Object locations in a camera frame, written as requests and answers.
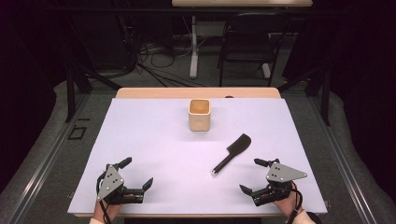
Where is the white-legged background table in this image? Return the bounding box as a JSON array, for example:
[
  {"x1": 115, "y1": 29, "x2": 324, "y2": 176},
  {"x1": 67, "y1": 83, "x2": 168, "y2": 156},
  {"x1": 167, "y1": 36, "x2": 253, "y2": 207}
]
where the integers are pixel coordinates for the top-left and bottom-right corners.
[{"x1": 171, "y1": 0, "x2": 314, "y2": 79}]

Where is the black folding chair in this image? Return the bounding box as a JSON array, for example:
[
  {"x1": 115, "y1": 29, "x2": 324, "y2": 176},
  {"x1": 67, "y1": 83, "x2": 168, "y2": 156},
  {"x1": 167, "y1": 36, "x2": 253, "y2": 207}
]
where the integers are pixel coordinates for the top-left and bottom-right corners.
[{"x1": 217, "y1": 12, "x2": 292, "y2": 88}]

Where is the black metal stand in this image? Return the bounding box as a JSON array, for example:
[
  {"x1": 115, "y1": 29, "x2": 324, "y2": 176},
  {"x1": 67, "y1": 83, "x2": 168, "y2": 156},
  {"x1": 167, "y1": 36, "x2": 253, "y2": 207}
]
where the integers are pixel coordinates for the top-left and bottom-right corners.
[
  {"x1": 277, "y1": 60, "x2": 332, "y2": 127},
  {"x1": 64, "y1": 60, "x2": 123, "y2": 124}
]

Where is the black spatula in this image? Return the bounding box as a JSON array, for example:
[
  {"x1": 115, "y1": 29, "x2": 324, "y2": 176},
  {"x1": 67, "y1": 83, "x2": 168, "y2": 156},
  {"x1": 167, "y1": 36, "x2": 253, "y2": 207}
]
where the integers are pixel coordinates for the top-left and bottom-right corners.
[{"x1": 210, "y1": 133, "x2": 252, "y2": 177}]

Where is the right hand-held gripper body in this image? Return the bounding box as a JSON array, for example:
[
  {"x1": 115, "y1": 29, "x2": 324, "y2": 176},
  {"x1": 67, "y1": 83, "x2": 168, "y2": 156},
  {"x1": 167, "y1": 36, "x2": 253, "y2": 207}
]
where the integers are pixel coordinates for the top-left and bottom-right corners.
[{"x1": 250, "y1": 161, "x2": 308, "y2": 207}]

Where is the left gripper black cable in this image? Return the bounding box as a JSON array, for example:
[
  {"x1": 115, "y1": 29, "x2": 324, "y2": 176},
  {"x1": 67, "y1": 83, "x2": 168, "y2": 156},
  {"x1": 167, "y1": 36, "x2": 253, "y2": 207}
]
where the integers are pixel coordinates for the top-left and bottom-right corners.
[{"x1": 95, "y1": 171, "x2": 114, "y2": 224}]

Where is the metal floor rail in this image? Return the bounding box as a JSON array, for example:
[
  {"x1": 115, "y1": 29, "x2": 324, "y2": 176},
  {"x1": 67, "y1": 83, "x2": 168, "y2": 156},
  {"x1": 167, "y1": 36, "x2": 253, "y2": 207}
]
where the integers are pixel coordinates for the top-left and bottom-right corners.
[
  {"x1": 6, "y1": 92, "x2": 92, "y2": 224},
  {"x1": 306, "y1": 92, "x2": 379, "y2": 224}
]

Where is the person's right hand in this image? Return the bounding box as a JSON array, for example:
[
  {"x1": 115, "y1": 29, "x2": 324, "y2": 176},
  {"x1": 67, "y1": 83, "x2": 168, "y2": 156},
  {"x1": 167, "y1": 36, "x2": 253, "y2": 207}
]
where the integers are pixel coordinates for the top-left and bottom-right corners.
[{"x1": 274, "y1": 182, "x2": 304, "y2": 218}]

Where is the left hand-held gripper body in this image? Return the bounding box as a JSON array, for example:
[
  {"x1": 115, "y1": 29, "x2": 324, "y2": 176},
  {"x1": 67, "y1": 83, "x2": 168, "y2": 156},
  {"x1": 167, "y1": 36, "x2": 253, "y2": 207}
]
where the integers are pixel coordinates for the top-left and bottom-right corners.
[{"x1": 95, "y1": 163, "x2": 146, "y2": 205}]

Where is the person's left hand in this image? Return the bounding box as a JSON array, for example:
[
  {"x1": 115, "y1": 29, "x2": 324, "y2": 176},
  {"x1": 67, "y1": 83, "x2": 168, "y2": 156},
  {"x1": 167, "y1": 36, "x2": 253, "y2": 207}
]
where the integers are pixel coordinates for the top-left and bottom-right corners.
[{"x1": 92, "y1": 192, "x2": 138, "y2": 222}]

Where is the bundle of floor cables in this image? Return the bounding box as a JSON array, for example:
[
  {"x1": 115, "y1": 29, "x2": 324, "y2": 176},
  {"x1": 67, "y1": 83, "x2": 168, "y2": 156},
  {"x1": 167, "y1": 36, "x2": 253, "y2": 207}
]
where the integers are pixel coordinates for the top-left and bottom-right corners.
[{"x1": 124, "y1": 36, "x2": 207, "y2": 88}]

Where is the wooden table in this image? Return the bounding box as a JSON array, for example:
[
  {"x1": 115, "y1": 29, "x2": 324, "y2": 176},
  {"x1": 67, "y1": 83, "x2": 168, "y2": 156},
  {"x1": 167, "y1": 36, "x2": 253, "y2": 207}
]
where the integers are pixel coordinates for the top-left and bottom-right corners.
[{"x1": 74, "y1": 87, "x2": 283, "y2": 218}]

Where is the beige square cup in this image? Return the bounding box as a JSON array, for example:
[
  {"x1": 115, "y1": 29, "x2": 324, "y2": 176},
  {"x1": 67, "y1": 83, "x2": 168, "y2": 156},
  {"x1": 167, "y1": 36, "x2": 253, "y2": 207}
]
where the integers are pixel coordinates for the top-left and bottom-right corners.
[{"x1": 188, "y1": 98, "x2": 212, "y2": 133}]

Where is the white table mat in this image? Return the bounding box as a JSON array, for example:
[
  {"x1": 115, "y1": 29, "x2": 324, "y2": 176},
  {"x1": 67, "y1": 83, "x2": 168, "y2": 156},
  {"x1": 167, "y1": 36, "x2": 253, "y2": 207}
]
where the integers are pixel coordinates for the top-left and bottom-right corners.
[{"x1": 66, "y1": 97, "x2": 329, "y2": 216}]

